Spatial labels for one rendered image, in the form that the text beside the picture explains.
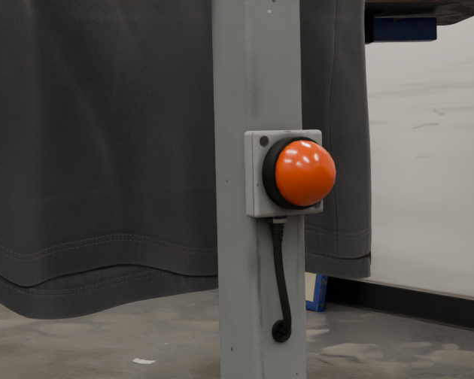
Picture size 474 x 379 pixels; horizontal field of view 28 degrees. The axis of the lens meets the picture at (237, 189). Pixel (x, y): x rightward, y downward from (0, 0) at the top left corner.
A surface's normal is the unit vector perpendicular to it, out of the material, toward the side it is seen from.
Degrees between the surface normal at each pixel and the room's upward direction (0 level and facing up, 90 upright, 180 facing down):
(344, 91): 90
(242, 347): 90
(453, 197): 90
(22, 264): 91
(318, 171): 80
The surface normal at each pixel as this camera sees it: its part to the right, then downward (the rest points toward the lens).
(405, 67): -0.83, 0.05
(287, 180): -0.51, 0.22
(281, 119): 0.56, 0.03
